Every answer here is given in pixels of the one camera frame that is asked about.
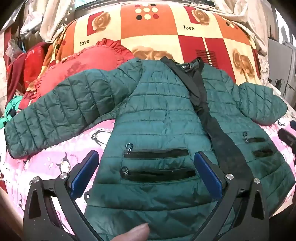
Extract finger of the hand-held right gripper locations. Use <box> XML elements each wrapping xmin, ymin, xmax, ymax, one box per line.
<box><xmin>277</xmin><ymin>128</ymin><xmax>296</xmax><ymax>149</ymax></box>

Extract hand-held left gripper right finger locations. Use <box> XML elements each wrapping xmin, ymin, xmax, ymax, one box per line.
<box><xmin>185</xmin><ymin>151</ymin><xmax>271</xmax><ymax>241</ymax></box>

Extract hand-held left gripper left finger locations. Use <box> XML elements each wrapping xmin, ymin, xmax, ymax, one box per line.
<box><xmin>23</xmin><ymin>150</ymin><xmax>102</xmax><ymax>241</ymax></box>

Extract green quilted jacket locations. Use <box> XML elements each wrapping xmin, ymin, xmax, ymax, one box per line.
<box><xmin>4</xmin><ymin>56</ymin><xmax>296</xmax><ymax>241</ymax></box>

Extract person's left hand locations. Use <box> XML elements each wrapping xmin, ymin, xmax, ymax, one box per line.
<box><xmin>105</xmin><ymin>222</ymin><xmax>150</xmax><ymax>241</ymax></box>

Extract pink penguin blanket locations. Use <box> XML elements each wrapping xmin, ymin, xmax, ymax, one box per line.
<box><xmin>0</xmin><ymin>93</ymin><xmax>296</xmax><ymax>241</ymax></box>

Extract green cloth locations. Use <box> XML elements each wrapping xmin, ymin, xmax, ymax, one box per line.
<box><xmin>0</xmin><ymin>96</ymin><xmax>23</xmax><ymax>130</ymax></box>

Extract red ruffled heart pillow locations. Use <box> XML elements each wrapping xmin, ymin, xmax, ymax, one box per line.
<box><xmin>22</xmin><ymin>38</ymin><xmax>136</xmax><ymax>103</ymax></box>

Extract dark red cloth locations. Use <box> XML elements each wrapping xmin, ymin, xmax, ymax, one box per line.
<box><xmin>6</xmin><ymin>43</ymin><xmax>50</xmax><ymax>102</ymax></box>

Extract white crumpled sheet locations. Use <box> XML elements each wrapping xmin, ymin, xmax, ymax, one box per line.
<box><xmin>194</xmin><ymin>0</ymin><xmax>271</xmax><ymax>56</ymax></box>

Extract orange checked rose blanket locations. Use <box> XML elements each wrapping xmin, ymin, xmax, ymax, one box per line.
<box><xmin>43</xmin><ymin>3</ymin><xmax>264</xmax><ymax>84</ymax></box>

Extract white hanging cloth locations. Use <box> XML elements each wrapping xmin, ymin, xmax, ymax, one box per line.
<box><xmin>20</xmin><ymin>0</ymin><xmax>97</xmax><ymax>44</ymax></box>

